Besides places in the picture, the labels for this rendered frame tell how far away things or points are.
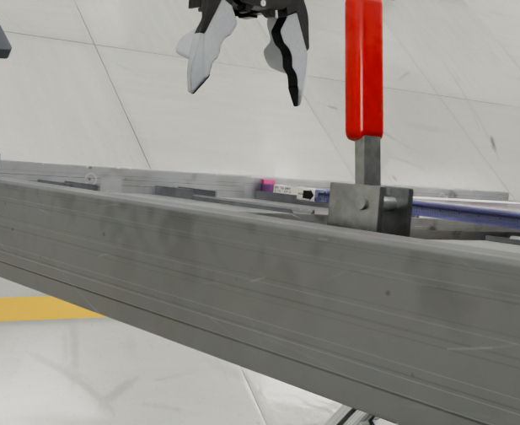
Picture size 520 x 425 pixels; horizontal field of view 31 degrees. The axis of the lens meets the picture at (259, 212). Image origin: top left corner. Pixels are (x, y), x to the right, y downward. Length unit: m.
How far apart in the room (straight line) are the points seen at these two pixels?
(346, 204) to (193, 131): 1.86
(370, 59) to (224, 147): 1.86
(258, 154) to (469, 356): 2.00
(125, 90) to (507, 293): 1.99
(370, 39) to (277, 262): 0.10
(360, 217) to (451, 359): 0.09
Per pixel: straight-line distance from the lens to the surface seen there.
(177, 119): 2.25
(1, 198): 0.63
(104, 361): 1.67
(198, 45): 0.91
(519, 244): 0.54
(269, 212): 0.68
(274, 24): 0.98
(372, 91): 0.40
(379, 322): 0.33
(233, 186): 0.89
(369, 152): 0.39
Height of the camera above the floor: 1.24
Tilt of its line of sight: 36 degrees down
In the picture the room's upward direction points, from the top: 34 degrees clockwise
